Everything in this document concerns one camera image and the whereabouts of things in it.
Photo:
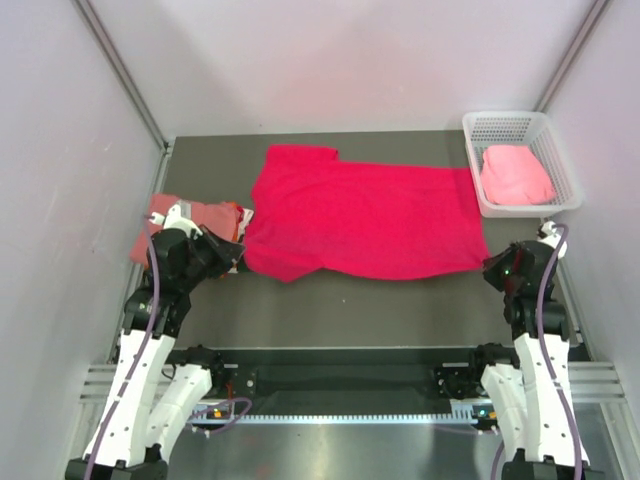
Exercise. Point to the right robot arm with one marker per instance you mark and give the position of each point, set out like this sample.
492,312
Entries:
528,385

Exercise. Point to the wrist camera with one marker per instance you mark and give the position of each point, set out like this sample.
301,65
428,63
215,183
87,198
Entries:
177,217
555,236

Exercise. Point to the white plastic basket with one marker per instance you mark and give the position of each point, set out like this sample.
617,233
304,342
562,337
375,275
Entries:
521,128

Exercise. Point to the folded orange t shirt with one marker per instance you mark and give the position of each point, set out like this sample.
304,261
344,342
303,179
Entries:
232,216

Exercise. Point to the folded salmon t shirt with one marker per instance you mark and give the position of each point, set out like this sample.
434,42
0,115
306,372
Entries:
202,214

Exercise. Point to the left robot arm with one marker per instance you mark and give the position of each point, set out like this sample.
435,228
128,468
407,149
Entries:
155,388

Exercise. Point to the slotted grey cable duct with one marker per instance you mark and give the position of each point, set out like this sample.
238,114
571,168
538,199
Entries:
480,416

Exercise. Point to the light pink t shirt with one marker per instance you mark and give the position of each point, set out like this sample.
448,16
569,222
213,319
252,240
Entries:
513,176

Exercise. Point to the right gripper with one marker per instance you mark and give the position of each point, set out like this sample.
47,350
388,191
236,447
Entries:
490,265

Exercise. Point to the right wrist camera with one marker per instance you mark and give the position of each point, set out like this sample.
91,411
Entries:
555,236

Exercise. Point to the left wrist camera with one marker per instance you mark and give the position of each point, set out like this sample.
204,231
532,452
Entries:
177,217

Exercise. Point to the magenta t shirt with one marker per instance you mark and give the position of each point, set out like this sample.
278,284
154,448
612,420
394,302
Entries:
314,211

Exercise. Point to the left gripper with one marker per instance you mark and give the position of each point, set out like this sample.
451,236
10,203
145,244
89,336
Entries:
228,251

